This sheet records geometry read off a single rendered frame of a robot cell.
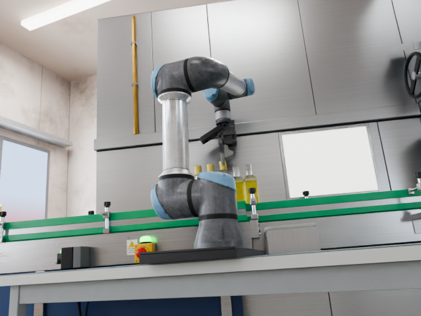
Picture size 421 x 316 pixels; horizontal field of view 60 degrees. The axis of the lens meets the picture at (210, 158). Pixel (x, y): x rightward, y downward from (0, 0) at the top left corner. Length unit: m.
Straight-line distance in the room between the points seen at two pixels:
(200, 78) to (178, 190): 0.38
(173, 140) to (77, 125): 4.40
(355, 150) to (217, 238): 1.02
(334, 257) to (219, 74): 0.69
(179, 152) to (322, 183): 0.84
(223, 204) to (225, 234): 0.08
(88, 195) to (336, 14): 3.90
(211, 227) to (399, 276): 0.48
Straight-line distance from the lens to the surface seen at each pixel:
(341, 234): 1.59
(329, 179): 1.80
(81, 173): 5.27
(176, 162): 1.16
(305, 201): 1.60
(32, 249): 1.71
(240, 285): 1.03
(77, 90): 5.75
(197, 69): 1.23
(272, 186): 1.76
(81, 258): 1.53
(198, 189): 1.08
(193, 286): 1.08
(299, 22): 2.15
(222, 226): 1.04
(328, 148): 1.84
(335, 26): 2.16
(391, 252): 0.93
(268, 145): 1.81
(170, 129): 1.19
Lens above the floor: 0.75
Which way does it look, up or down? 15 degrees up
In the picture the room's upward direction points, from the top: 4 degrees counter-clockwise
